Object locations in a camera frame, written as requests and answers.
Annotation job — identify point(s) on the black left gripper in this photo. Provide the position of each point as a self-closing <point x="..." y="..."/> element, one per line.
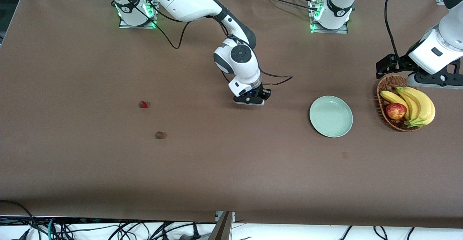
<point x="404" y="62"/>

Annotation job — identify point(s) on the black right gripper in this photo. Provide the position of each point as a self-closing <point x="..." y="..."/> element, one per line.
<point x="264" y="92"/>

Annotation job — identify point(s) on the red strawberry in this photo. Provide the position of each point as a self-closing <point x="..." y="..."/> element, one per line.
<point x="143" y="104"/>
<point x="158" y="135"/>

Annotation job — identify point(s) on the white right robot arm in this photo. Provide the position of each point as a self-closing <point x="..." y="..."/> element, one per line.
<point x="181" y="1"/>

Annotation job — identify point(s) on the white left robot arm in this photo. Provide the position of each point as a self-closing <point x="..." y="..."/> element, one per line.
<point x="338" y="1"/>

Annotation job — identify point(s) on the pale green round plate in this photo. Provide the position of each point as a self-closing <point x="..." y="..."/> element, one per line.
<point x="331" y="116"/>

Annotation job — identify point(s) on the brown wicker basket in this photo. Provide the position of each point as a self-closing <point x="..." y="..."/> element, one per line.
<point x="389" y="84"/>

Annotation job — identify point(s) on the red apple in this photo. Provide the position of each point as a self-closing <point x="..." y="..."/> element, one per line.
<point x="395" y="111"/>

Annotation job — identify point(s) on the yellow banana bunch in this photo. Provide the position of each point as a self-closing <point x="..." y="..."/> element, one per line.
<point x="423" y="106"/>

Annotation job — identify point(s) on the brown table cover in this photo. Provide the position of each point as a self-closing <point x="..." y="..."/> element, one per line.
<point x="231" y="178"/>

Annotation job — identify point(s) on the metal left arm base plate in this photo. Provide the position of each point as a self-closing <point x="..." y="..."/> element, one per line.
<point x="329" y="31"/>

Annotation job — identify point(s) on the aluminium profile bracket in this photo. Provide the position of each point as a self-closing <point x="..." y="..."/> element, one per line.
<point x="222" y="229"/>

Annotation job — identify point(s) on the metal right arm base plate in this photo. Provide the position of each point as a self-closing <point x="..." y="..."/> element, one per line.
<point x="137" y="26"/>

